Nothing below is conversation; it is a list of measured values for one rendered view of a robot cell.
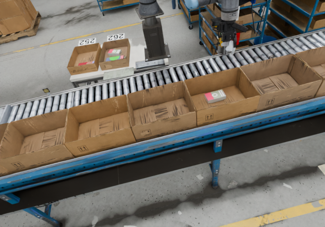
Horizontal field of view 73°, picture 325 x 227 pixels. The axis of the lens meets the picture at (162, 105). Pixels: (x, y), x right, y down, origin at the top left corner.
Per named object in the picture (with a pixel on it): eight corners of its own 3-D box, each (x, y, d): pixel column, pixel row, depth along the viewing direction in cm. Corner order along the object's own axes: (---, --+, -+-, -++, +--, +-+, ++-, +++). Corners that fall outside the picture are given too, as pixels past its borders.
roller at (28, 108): (35, 103, 207) (31, 99, 204) (21, 149, 171) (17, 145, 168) (29, 104, 207) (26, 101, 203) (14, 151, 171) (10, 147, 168)
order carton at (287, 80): (287, 72, 162) (293, 52, 150) (313, 99, 142) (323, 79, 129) (236, 84, 161) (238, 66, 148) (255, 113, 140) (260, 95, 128)
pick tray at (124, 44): (130, 45, 244) (128, 37, 237) (129, 66, 217) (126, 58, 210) (106, 50, 245) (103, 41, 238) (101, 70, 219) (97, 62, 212)
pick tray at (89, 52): (102, 50, 246) (99, 42, 239) (97, 71, 220) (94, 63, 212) (78, 54, 247) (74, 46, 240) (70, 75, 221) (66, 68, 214)
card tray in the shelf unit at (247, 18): (214, 13, 270) (214, 5, 263) (237, 7, 272) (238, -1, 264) (228, 27, 242) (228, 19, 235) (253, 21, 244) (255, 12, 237)
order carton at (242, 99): (236, 84, 161) (239, 66, 148) (256, 113, 140) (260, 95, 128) (184, 97, 159) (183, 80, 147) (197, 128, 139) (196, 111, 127)
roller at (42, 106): (48, 100, 208) (45, 96, 204) (37, 145, 172) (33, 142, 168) (43, 101, 207) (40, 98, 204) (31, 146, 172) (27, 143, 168)
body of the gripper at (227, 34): (217, 38, 133) (218, 18, 125) (231, 35, 133) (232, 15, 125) (223, 43, 127) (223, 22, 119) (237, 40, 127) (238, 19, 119)
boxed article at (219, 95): (204, 97, 156) (204, 94, 153) (221, 92, 157) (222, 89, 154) (208, 104, 151) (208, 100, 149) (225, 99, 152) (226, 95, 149)
